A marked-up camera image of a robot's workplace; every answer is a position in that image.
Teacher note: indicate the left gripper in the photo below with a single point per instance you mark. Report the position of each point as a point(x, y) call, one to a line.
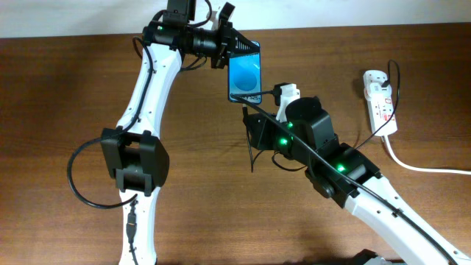
point(227, 42)

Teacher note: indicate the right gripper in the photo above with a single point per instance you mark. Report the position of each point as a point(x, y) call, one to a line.
point(258, 132)

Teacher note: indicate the blue Galaxy smartphone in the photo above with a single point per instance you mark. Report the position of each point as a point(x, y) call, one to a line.
point(244, 74)

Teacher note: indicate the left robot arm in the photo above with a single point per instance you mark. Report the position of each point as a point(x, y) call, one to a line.
point(134, 154)

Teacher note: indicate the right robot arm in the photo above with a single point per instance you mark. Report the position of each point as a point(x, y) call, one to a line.
point(341, 173)

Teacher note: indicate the white power strip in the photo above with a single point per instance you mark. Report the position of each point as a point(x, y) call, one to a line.
point(379, 103)

